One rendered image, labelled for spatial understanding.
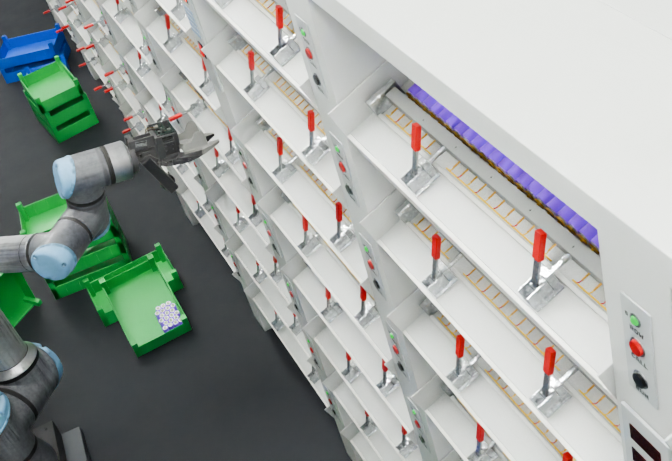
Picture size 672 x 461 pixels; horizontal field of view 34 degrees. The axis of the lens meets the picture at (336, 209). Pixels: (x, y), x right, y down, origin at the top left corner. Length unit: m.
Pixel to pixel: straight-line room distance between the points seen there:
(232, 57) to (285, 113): 0.27
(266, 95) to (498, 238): 0.86
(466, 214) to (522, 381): 0.23
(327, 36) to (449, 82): 0.38
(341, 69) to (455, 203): 0.27
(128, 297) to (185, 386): 0.46
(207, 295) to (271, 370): 0.47
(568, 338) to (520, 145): 0.25
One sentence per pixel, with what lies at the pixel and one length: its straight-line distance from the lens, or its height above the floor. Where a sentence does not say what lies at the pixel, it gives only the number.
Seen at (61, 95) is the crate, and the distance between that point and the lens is 4.85.
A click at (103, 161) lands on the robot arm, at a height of 1.13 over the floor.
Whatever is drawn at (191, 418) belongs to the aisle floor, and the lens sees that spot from 3.41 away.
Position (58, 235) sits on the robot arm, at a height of 1.03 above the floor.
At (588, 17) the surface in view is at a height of 1.81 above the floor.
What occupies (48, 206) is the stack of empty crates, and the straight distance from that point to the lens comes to 4.07.
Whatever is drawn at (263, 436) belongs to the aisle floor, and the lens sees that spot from 3.28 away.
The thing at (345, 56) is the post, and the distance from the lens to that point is 1.48.
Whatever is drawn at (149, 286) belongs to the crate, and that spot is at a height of 0.07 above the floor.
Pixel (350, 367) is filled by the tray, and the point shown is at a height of 0.58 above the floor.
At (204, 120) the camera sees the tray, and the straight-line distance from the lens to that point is 2.82.
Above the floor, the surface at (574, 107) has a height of 1.81.
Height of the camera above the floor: 2.41
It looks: 37 degrees down
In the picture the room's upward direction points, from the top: 17 degrees counter-clockwise
